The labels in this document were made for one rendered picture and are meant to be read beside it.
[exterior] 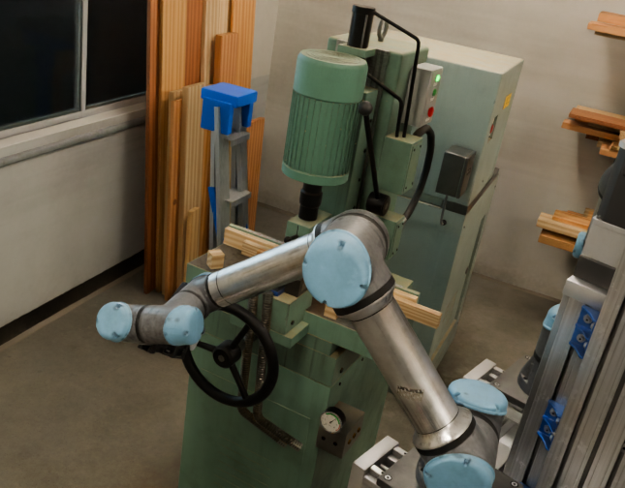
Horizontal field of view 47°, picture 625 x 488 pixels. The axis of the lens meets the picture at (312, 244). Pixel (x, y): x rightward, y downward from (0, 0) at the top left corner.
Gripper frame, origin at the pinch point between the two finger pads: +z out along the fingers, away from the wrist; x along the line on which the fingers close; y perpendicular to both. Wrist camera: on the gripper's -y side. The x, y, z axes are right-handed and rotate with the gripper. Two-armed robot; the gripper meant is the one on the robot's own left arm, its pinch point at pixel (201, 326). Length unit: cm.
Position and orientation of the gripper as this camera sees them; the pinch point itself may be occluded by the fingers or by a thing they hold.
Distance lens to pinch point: 174.0
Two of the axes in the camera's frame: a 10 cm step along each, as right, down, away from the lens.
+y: -3.5, 9.3, -0.7
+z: 3.3, 2.0, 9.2
